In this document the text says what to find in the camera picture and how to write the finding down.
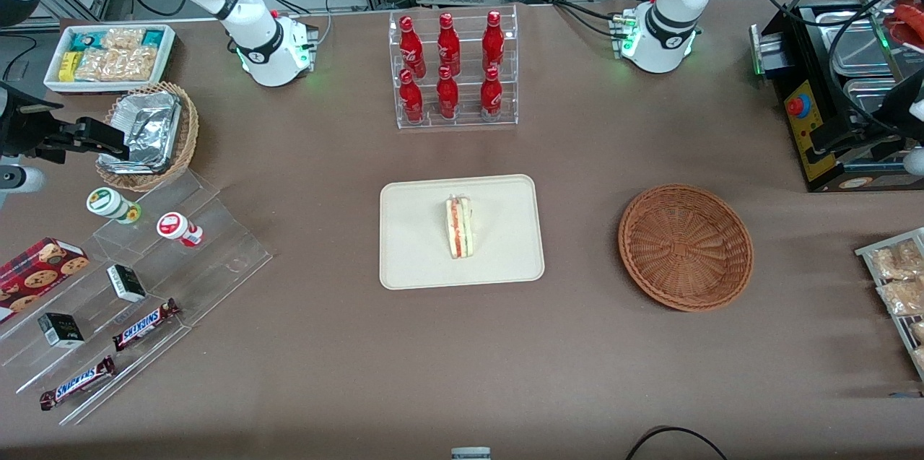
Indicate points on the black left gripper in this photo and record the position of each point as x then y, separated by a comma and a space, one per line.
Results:
894, 105

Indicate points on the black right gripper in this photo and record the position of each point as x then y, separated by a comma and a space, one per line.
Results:
22, 129

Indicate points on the triangular sandwich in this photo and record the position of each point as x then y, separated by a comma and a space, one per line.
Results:
459, 229

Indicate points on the light wicker basket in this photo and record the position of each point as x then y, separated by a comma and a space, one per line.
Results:
186, 135

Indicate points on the round brown wicker basket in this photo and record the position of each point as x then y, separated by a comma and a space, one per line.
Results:
686, 250

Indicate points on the beige plastic tray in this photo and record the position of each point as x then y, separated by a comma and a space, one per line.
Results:
419, 243

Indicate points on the steel pan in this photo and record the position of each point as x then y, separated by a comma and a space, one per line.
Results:
859, 48
866, 95

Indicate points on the white plastic snack bin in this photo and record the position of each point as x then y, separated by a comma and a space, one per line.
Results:
108, 87

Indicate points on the green lid yogurt cup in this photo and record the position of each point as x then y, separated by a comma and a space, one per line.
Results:
107, 202

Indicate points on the silver foil container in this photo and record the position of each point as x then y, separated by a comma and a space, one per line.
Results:
148, 128

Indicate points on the yellow snack packet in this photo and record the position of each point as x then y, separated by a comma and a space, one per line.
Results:
68, 66

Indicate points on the large clear cracker bag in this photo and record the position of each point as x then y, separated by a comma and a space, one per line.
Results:
119, 64

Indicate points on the teal snack packet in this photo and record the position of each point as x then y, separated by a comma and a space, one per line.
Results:
85, 40
154, 37

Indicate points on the black control box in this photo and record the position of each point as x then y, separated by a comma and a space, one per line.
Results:
805, 55

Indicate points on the small clear cracker bag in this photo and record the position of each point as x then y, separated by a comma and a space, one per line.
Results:
123, 37

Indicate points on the clear bag of fried snacks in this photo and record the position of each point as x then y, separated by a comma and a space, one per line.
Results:
902, 297
899, 261
918, 331
920, 357

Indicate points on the red food pieces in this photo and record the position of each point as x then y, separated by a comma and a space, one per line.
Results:
911, 23

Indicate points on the red lid yogurt cup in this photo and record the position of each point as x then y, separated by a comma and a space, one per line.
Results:
173, 225

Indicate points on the red cookie box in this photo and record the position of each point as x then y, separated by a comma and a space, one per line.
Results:
40, 271

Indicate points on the grey device with green light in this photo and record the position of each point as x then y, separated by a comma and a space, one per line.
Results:
769, 48

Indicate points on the small black carton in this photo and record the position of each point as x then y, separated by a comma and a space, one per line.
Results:
61, 330
126, 283

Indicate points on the clear acrylic stepped shelf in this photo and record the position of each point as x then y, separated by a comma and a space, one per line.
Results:
216, 265

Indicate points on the Snickers chocolate bar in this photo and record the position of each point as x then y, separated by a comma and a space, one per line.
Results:
144, 325
76, 383

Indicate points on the red cola bottle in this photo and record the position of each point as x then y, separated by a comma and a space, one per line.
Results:
491, 94
411, 48
493, 42
448, 47
411, 99
447, 95

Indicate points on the clear acrylic bottle rack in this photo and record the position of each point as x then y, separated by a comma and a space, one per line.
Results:
465, 117

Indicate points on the small grey block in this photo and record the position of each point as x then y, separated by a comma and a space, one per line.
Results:
471, 454

